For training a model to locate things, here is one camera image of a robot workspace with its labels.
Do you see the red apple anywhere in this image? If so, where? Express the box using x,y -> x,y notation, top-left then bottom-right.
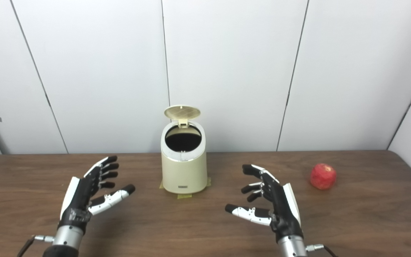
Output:
310,163 -> 337,190

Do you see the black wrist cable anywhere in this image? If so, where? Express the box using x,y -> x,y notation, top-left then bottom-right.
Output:
16,235 -> 54,257
305,244 -> 338,257

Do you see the black and white right hand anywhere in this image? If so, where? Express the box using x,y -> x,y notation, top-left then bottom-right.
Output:
225,164 -> 304,243

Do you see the cream-colored bin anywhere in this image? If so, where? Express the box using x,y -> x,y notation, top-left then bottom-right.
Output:
161,121 -> 208,194

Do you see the black and white left hand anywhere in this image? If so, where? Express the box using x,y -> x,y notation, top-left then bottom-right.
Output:
59,155 -> 136,232

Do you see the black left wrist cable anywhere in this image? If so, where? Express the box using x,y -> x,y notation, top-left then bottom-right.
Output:
16,235 -> 54,257

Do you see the cream round bin lid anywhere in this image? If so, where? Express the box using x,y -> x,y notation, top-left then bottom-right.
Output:
164,105 -> 201,128

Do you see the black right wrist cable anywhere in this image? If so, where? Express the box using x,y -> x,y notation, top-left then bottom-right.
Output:
305,244 -> 338,257

